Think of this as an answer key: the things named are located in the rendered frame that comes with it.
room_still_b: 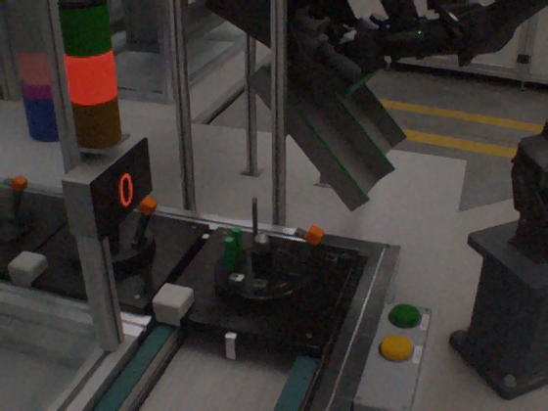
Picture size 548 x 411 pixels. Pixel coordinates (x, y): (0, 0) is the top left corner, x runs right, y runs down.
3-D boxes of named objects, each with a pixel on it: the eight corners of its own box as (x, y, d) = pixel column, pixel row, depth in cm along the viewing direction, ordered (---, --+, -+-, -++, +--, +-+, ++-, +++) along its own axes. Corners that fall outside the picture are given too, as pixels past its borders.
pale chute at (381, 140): (391, 148, 134) (407, 136, 131) (368, 173, 124) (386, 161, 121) (305, 38, 132) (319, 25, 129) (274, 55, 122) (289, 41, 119)
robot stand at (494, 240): (580, 371, 95) (616, 262, 85) (504, 401, 90) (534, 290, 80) (518, 315, 107) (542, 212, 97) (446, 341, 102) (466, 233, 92)
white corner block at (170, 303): (196, 309, 95) (194, 287, 93) (183, 329, 91) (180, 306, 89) (166, 303, 96) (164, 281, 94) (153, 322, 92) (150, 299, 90)
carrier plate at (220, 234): (358, 260, 106) (359, 249, 105) (319, 359, 86) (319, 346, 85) (218, 235, 112) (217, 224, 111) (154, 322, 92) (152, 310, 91)
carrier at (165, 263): (210, 234, 113) (205, 167, 106) (144, 320, 93) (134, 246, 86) (89, 211, 119) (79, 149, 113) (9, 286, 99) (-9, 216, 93)
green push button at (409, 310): (420, 316, 93) (422, 305, 92) (416, 334, 90) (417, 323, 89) (392, 311, 94) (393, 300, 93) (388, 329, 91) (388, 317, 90)
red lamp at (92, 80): (125, 90, 70) (121, 46, 68) (101, 107, 66) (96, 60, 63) (87, 86, 71) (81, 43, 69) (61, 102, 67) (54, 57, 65)
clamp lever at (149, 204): (147, 238, 103) (159, 202, 98) (140, 245, 101) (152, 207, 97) (127, 227, 103) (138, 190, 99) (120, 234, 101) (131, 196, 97)
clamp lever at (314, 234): (304, 268, 96) (325, 229, 92) (300, 276, 94) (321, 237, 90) (282, 256, 96) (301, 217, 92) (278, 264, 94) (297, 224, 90)
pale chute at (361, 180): (378, 180, 121) (395, 168, 119) (350, 212, 111) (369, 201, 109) (282, 60, 120) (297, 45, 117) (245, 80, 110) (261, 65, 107)
